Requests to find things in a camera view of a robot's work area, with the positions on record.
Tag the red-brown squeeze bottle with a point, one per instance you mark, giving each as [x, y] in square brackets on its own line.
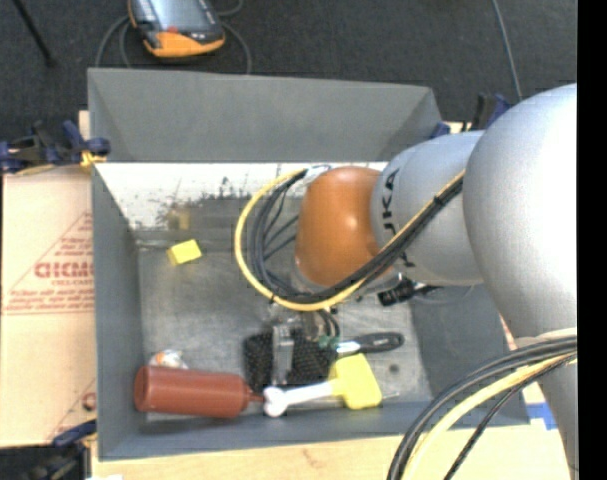
[188, 392]

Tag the grey metal bin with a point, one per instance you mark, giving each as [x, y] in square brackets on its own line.
[203, 313]

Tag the brown cardboard board red print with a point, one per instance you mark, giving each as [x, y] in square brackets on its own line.
[43, 348]

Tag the black cylinder on white bracket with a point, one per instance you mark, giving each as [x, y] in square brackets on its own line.
[396, 294]

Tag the yellow sponge block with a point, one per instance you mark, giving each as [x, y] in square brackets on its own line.
[184, 252]

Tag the white toy bone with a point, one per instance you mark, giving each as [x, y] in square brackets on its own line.
[298, 396]

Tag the clear and orange small packet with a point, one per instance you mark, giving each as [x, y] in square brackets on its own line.
[167, 359]

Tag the yellow flat plastic scraper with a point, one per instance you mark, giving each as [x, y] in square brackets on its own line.
[357, 382]

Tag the black mesh pouch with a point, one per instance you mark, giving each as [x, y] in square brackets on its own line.
[310, 363]

